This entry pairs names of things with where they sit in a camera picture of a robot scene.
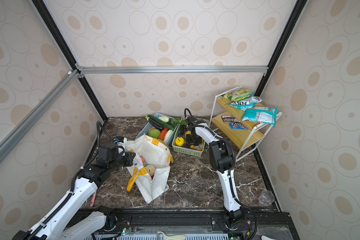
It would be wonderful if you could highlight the red orange pepper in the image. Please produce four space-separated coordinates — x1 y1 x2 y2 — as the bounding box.
158 128 169 141

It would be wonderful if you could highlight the white canvas grocery bag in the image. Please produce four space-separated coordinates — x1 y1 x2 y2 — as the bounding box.
126 135 174 204

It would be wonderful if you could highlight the pale green plastic basket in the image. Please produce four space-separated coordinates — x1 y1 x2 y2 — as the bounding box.
172 116 205 157

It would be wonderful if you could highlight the white chinese cabbage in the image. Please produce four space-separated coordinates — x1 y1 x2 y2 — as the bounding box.
164 130 173 143

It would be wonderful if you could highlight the dark grape bunch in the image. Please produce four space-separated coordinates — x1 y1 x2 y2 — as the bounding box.
178 125 187 137

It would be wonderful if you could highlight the left aluminium frame bar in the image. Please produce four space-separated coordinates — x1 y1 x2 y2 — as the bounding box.
0 70 79 164

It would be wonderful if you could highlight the metal spoon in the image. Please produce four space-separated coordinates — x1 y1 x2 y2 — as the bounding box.
90 191 97 207

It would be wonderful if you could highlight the white teal snack bag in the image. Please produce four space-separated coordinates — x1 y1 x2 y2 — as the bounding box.
227 96 263 111

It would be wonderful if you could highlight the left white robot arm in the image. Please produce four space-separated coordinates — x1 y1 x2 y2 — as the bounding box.
13 152 136 240

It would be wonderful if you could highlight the horizontal aluminium frame bar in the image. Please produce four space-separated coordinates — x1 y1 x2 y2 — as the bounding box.
79 66 268 74

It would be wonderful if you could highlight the long green cucumber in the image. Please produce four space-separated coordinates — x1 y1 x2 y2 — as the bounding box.
146 115 176 130

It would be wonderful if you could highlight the yellow green snack bag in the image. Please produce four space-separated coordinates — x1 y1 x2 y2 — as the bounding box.
223 88 255 102

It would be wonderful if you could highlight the pale white green squash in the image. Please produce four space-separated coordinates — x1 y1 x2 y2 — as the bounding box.
158 116 170 123

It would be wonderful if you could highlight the dark purple eggplant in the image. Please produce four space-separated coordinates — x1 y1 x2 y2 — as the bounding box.
148 118 165 132

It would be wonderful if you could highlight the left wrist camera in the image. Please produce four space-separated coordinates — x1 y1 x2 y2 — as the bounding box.
97 143 125 165

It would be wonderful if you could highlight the clear plastic cup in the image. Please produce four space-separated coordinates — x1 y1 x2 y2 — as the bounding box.
258 190 275 206

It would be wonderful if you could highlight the wooden two tier shelf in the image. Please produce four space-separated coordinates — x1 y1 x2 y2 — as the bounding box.
210 87 273 162

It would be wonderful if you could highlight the green cabbage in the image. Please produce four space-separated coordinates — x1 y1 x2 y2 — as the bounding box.
148 128 161 139

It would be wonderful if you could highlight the black right corner post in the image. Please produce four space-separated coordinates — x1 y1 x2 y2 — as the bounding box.
255 0 308 96

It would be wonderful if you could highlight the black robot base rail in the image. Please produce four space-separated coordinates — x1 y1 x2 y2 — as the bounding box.
86 206 301 240

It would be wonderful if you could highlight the green leafy vegetable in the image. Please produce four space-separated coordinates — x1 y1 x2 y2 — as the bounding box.
170 118 186 125

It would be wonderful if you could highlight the dark candy packet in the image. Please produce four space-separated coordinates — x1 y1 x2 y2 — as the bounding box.
222 115 240 123

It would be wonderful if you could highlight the black corner frame post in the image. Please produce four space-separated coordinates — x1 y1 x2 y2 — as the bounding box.
31 0 108 121

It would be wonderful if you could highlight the blue candy packet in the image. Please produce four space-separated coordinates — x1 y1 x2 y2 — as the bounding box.
229 123 248 130

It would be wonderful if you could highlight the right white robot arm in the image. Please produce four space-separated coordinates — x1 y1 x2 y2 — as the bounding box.
186 117 258 233

